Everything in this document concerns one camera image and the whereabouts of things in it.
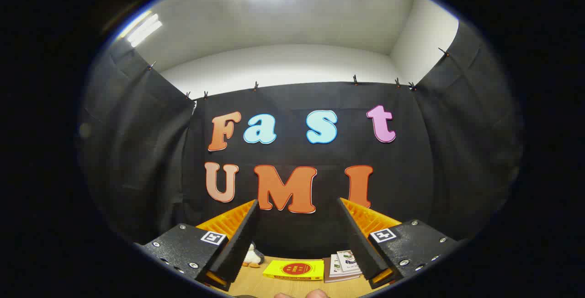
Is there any thick white book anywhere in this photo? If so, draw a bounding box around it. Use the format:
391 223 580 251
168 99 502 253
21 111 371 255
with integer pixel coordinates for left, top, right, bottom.
323 257 362 283

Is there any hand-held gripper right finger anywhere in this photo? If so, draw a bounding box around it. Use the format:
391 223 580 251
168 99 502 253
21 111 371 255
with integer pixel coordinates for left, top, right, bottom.
337 197 461 289

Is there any ceiling light panel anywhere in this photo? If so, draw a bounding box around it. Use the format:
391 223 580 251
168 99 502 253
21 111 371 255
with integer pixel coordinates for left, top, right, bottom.
126 12 163 48

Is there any black backdrop cloth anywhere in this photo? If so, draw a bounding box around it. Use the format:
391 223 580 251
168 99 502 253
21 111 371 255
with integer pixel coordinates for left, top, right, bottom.
78 19 524 260

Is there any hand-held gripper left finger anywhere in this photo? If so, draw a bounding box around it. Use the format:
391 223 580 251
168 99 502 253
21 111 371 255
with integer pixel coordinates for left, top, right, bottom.
133 199 261 292

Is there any white book with green print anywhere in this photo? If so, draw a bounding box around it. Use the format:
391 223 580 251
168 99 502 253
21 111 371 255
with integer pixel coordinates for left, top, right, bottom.
330 255 357 277

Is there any yellow book with red circle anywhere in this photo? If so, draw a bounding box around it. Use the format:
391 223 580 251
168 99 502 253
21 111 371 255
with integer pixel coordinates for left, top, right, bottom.
262 260 325 282

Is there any penguin plush toy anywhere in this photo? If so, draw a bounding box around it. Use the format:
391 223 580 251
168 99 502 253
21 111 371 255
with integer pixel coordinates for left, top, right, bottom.
242 242 265 268

